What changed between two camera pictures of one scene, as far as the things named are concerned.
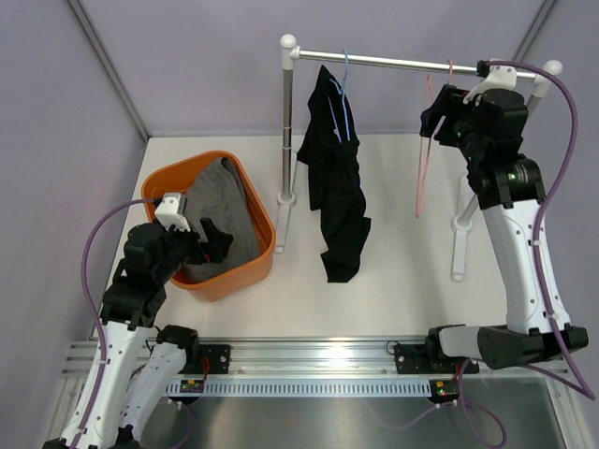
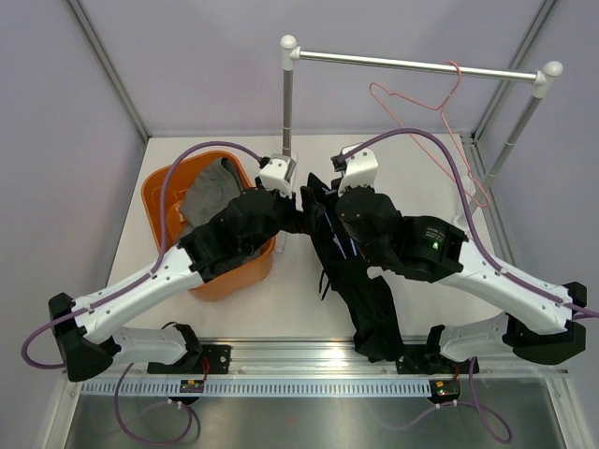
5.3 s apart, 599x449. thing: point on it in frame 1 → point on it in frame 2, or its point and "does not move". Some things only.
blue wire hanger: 343,93 → 334,234
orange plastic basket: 175,174 does not move
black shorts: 330,149 → 361,289
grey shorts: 220,196 does not move
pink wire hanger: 429,94 → 456,144
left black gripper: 216,247 → 297,218
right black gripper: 448,103 → 343,191
